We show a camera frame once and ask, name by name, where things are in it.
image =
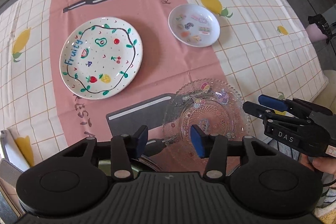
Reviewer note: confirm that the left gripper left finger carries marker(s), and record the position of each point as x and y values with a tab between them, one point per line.
125	147

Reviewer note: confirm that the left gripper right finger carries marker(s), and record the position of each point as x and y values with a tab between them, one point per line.
213	148

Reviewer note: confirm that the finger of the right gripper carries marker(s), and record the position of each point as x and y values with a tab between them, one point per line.
258	111
296	107

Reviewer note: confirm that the stainless steel bowl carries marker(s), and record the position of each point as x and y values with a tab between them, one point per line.
143	164

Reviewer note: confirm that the clear glass sticker plate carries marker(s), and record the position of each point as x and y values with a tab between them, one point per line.
213	105

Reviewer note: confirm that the person's right hand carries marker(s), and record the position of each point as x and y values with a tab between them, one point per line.
324	164

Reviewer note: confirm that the pink waste basket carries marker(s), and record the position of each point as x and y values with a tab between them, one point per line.
315	34

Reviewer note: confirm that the white fruity painted plate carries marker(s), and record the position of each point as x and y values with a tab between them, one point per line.
101	58

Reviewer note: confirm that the small white sticker dish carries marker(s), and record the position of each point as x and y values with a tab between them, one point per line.
194	25

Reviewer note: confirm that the checked lemon tablecloth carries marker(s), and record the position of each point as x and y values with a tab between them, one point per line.
263	48

